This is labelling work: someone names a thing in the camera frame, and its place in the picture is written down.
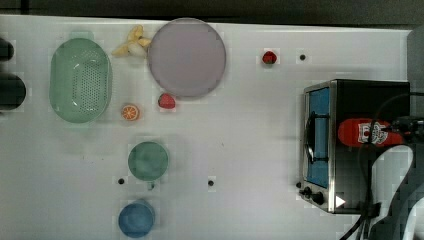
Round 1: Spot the red ketchup bottle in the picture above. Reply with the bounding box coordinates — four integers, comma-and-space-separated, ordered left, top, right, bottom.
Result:
337, 118, 403, 147

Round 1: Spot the orange slice toy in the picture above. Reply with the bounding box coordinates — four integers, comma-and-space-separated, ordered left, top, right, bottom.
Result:
121, 104, 140, 121

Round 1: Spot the peeled toy banana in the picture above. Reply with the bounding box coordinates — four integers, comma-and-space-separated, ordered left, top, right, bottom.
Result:
112, 25, 151, 57

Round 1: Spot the blue round bowl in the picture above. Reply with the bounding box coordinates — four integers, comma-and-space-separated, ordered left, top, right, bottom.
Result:
118, 199, 156, 238

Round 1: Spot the small red strawberry toy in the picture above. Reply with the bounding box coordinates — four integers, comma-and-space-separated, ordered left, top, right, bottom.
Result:
262, 51, 278, 65

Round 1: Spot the black round object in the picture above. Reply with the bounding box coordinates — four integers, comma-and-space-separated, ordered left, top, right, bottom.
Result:
0, 73, 26, 111
0, 38, 15, 61

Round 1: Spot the round lilac plate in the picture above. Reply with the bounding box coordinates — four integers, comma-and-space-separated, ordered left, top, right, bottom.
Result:
147, 18, 226, 98

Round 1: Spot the black round object lower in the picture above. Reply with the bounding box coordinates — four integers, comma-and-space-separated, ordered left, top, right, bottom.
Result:
0, 73, 26, 111

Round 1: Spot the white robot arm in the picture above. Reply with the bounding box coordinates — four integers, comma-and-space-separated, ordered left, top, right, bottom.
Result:
369, 116, 423, 240

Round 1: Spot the green perforated colander basket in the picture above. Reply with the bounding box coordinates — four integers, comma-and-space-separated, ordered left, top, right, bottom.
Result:
49, 38, 113, 124

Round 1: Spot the black round object upper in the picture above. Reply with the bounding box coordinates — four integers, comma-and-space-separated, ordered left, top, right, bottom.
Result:
0, 38, 15, 61

